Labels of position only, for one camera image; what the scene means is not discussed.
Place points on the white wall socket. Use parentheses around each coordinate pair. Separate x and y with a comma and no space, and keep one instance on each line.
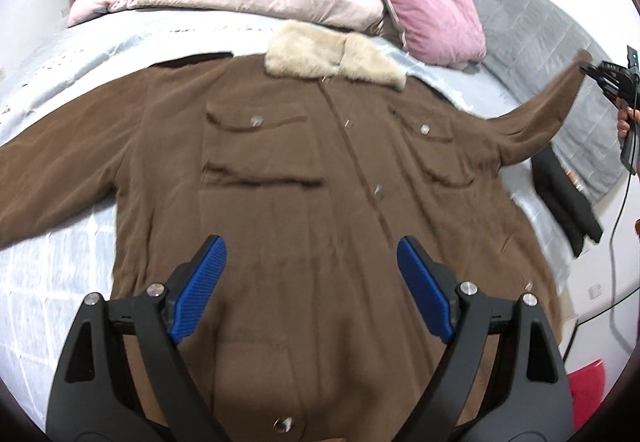
(595,290)

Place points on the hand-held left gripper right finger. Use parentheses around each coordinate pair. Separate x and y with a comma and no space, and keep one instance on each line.
(425,292)

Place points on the pink velvet pillow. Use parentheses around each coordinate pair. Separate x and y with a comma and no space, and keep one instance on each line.
(430,17)

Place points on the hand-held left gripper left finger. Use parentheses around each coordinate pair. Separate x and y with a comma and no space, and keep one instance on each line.
(200,287)

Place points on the brown coat with fur collar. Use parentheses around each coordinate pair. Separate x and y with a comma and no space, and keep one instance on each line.
(300,172)

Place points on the person's right hand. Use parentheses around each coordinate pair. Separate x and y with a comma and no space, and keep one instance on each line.
(625,122)

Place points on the black garment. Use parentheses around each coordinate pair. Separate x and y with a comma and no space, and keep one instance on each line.
(565,202)

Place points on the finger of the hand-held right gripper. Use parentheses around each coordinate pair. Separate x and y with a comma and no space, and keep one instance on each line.
(597,72)

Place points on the red plastic object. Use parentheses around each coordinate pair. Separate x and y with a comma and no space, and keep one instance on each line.
(590,394)

